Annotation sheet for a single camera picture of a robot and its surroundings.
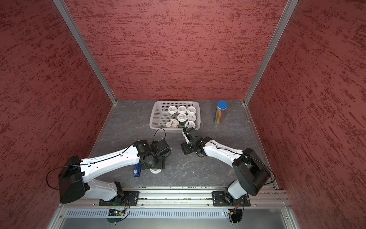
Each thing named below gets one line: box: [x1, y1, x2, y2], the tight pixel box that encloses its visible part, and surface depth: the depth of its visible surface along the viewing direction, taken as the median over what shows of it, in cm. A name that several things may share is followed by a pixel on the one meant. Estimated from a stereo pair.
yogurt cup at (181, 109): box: [177, 105, 187, 114], surface depth 107 cm
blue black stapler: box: [133, 163, 142, 178], surface depth 82 cm
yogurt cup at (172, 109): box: [167, 105, 178, 115], surface depth 107 cm
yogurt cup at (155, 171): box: [149, 168, 163, 174], surface depth 78 cm
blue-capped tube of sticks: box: [213, 100, 229, 125], surface depth 95 cm
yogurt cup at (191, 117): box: [186, 113, 197, 122], surface depth 103 cm
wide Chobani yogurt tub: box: [165, 118, 180, 129], surface depth 100 cm
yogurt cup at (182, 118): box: [177, 113, 188, 126], surface depth 102 cm
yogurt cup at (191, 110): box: [186, 106, 197, 115], surface depth 106 cm
